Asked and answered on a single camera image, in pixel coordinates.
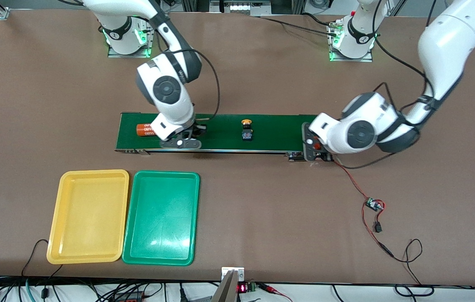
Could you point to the red clip lead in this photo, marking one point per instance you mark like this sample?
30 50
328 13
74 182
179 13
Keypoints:
271 288

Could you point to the small controller circuit board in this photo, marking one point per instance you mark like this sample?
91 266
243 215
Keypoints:
374 204

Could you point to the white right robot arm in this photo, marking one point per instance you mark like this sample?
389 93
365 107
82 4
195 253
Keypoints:
180 111

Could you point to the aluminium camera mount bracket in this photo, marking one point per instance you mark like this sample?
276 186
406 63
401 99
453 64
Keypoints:
229 289

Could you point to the yellow plastic tray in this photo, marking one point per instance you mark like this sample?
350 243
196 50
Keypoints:
88 218

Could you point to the white power strip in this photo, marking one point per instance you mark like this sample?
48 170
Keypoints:
239 7

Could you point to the yellow mushroom push button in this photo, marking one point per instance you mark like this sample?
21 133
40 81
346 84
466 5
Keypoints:
246 132

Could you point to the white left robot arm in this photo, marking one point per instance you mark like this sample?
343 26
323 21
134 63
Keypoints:
447 42

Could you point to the green plastic tray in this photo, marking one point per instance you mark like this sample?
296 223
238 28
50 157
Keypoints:
162 218

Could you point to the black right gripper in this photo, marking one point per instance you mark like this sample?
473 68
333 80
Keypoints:
199 129

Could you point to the green conveyor belt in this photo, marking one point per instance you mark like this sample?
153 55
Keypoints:
224 132

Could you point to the red digit display module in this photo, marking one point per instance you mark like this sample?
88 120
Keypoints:
242 288

